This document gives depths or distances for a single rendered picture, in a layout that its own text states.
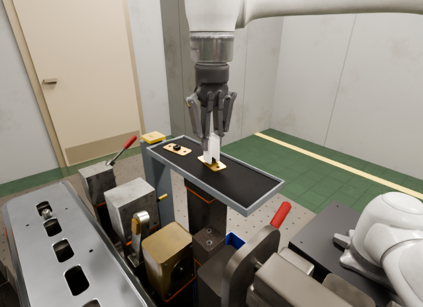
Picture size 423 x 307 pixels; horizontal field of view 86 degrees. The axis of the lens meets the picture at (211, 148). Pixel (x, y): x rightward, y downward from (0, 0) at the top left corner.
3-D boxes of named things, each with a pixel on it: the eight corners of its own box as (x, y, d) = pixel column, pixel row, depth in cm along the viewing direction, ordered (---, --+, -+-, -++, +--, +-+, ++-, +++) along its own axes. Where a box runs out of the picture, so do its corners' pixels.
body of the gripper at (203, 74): (218, 60, 53) (217, 99, 57) (186, 61, 49) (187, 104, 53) (238, 63, 48) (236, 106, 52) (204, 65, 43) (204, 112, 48)
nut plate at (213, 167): (197, 158, 62) (196, 154, 61) (208, 155, 63) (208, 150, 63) (214, 172, 55) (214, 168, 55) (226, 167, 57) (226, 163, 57)
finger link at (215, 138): (210, 133, 57) (213, 132, 58) (211, 157, 61) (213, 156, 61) (217, 137, 55) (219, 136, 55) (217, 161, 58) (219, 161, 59)
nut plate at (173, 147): (162, 148, 67) (162, 144, 66) (171, 143, 70) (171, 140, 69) (183, 156, 63) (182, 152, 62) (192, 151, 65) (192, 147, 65)
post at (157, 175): (152, 236, 96) (137, 141, 76) (167, 226, 101) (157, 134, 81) (162, 246, 91) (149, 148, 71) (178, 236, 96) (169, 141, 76)
